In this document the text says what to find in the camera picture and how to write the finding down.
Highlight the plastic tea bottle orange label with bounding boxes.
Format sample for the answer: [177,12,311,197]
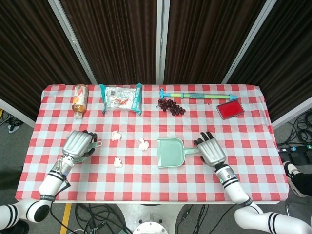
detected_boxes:
[71,84,89,119]

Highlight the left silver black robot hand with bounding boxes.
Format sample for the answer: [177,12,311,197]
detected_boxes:
[62,130,98,164]

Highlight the dark red grape bunch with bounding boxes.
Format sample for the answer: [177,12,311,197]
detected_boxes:
[156,98,186,116]

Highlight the mint green dustpan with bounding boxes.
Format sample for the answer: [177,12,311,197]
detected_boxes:
[156,137,200,169]

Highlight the green blue toy water pump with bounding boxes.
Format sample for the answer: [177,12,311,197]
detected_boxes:
[159,87,238,101]

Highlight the clear teal snack bag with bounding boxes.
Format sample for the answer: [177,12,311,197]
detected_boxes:
[99,82,143,116]

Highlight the dark brown partition panel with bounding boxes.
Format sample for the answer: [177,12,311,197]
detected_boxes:
[229,0,312,122]
[0,0,92,120]
[163,0,268,85]
[59,0,158,85]

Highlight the aluminium partition post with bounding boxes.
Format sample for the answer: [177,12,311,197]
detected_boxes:
[47,0,99,85]
[221,0,280,85]
[155,0,171,85]

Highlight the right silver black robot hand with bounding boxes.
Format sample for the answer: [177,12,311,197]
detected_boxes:
[194,131,227,168]

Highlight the red white checkered tablecloth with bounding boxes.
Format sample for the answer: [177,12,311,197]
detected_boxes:
[15,83,289,204]

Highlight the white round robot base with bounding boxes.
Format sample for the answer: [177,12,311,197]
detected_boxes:
[117,203,186,234]

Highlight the black trouser leg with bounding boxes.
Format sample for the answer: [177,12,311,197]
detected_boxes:
[291,170,312,198]

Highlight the red ink pad case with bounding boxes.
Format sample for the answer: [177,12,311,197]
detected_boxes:
[216,99,245,120]

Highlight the yellow floor tape strip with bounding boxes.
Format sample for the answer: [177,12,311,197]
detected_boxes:
[59,203,73,234]

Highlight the white black sneaker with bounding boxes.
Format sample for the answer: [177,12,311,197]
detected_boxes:
[282,161,303,194]

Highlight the mint green hand broom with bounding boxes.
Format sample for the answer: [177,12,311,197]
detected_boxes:
[73,140,103,164]

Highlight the black floor cable bundle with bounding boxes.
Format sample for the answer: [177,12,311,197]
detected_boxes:
[0,109,23,134]
[73,203,134,234]
[176,204,210,234]
[286,109,312,147]

